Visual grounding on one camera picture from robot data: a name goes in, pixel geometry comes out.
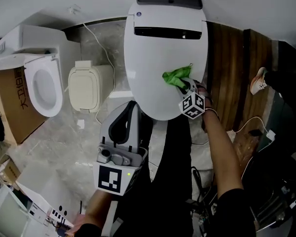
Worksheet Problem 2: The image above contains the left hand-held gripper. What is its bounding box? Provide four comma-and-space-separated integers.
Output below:
92, 100, 148, 197

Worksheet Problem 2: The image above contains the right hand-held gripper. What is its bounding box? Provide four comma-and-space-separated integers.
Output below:
176, 77, 206, 120

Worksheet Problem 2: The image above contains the green cloth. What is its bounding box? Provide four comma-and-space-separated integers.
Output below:
162, 63, 193, 90

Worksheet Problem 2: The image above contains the person's right forearm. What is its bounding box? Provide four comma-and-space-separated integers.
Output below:
201, 107, 245, 202

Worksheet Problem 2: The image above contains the person's left forearm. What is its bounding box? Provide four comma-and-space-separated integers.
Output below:
83, 189, 119, 229

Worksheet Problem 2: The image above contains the white smart toilet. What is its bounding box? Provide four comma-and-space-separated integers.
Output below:
123, 2, 209, 121

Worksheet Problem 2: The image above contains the white open toilet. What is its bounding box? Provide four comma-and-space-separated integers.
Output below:
0, 25, 82, 118

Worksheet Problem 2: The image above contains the person's right hand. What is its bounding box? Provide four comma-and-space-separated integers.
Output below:
195, 81, 214, 111

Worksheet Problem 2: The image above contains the wooden platform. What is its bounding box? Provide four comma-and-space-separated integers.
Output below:
203, 21, 274, 162

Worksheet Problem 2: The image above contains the beige trash bin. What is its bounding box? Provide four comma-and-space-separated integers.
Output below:
68, 60, 115, 113

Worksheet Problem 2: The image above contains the person's black clothed body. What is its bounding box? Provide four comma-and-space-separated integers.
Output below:
71, 112, 256, 237

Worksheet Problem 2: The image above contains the white cabinet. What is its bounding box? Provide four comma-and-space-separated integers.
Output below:
14, 166, 76, 229

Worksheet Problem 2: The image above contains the large cardboard box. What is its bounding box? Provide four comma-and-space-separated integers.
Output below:
0, 38, 49, 145

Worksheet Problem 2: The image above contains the small cardboard box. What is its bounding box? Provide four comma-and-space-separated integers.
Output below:
0, 157, 22, 185

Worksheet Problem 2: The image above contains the black suitcase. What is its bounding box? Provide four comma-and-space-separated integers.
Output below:
241, 152, 296, 237

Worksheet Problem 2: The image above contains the white adapter cable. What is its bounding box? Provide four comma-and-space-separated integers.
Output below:
233, 116, 269, 138

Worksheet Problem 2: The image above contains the thin white cable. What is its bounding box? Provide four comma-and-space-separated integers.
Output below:
82, 22, 116, 125

